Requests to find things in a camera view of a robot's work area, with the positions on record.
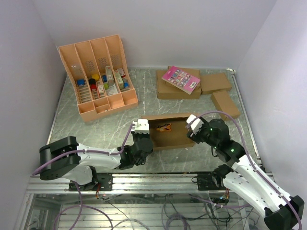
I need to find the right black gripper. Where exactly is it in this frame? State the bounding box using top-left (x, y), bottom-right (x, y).
top-left (187, 121), bottom-right (219, 149)

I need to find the large cardboard box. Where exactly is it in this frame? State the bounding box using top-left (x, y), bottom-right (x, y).
top-left (142, 113), bottom-right (194, 151)

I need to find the orange toy car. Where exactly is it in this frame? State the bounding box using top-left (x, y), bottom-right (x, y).
top-left (155, 123), bottom-right (171, 132)

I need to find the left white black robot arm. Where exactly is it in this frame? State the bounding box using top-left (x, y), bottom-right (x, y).
top-left (38, 133), bottom-right (154, 191)

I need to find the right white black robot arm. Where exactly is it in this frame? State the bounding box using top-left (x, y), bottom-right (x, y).
top-left (187, 115), bottom-right (305, 230)

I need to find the small folded cardboard box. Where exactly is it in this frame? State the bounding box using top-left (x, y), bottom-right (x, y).
top-left (211, 91), bottom-right (240, 118)

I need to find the folded cardboard box middle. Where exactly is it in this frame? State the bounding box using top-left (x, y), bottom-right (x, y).
top-left (200, 72), bottom-right (232, 95)

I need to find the pink paperback book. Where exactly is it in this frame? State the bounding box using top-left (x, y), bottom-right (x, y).
top-left (161, 66), bottom-right (201, 95)

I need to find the green white small carton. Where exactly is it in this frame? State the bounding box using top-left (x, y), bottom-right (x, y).
top-left (114, 70), bottom-right (124, 90)

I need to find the peach plastic file organizer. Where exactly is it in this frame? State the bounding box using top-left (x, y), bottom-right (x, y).
top-left (58, 35), bottom-right (139, 122)

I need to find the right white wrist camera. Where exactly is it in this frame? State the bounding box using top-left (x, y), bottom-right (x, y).
top-left (186, 114), bottom-right (204, 134)

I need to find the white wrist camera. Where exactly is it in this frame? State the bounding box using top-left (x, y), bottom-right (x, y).
top-left (186, 114), bottom-right (204, 134)
top-left (131, 119), bottom-right (150, 134)

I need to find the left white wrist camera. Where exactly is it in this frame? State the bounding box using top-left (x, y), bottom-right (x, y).
top-left (131, 119), bottom-right (150, 134)

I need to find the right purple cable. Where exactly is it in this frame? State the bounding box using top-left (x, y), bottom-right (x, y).
top-left (186, 110), bottom-right (303, 230)

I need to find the aluminium mounting rail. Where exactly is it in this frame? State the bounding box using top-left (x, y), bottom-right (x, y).
top-left (27, 172), bottom-right (274, 195)

